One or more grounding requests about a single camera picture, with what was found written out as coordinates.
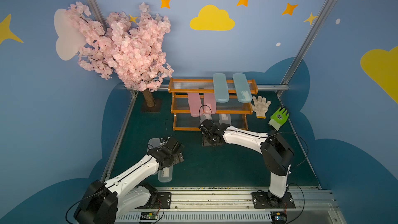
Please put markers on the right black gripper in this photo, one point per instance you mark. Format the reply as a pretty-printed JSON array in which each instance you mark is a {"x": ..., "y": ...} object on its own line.
[{"x": 207, "y": 129}]

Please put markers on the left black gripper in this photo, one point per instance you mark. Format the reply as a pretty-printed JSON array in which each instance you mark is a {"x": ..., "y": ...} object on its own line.
[{"x": 173, "y": 146}]

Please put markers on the clear pencil case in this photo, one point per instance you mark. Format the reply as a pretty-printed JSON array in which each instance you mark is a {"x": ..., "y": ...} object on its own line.
[
  {"x": 225, "y": 120},
  {"x": 154, "y": 143},
  {"x": 165, "y": 175},
  {"x": 205, "y": 118}
]

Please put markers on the pink pencil case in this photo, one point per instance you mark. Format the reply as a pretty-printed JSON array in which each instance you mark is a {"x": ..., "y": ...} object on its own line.
[
  {"x": 209, "y": 101},
  {"x": 195, "y": 104}
]

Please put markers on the blue pencil case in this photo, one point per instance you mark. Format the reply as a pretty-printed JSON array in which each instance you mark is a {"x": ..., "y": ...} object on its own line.
[
  {"x": 242, "y": 88},
  {"x": 220, "y": 85}
]

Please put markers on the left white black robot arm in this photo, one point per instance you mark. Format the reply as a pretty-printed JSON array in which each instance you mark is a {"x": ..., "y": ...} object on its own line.
[{"x": 104, "y": 202}]

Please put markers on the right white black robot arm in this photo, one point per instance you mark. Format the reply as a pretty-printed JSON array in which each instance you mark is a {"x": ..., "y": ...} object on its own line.
[{"x": 275, "y": 150}]

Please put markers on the orange three-tier shelf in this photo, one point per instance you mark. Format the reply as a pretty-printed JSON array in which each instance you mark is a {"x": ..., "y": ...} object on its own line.
[{"x": 183, "y": 121}]

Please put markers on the white knit glove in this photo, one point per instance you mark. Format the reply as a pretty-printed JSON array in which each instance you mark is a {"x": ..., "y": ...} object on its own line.
[{"x": 260, "y": 106}]

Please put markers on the left small circuit board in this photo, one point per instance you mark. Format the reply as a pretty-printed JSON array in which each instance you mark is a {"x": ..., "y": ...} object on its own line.
[{"x": 149, "y": 216}]

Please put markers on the small circuit board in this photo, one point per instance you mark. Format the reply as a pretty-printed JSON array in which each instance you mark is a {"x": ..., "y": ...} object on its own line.
[
  {"x": 149, "y": 216},
  {"x": 278, "y": 217}
]

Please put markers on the green white work glove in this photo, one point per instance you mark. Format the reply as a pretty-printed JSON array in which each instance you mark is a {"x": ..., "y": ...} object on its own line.
[{"x": 279, "y": 118}]

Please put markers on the right small circuit board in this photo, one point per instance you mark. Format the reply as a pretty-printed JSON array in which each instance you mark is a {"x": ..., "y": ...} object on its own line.
[{"x": 278, "y": 217}]

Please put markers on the pink cherry blossom tree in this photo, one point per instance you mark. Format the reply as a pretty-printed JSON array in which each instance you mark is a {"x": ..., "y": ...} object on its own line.
[{"x": 134, "y": 54}]

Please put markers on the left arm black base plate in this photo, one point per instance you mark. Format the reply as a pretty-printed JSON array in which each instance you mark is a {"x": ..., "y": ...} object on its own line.
[{"x": 160, "y": 198}]

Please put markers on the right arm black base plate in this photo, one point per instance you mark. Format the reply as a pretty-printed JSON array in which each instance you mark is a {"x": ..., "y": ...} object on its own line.
[{"x": 263, "y": 200}]

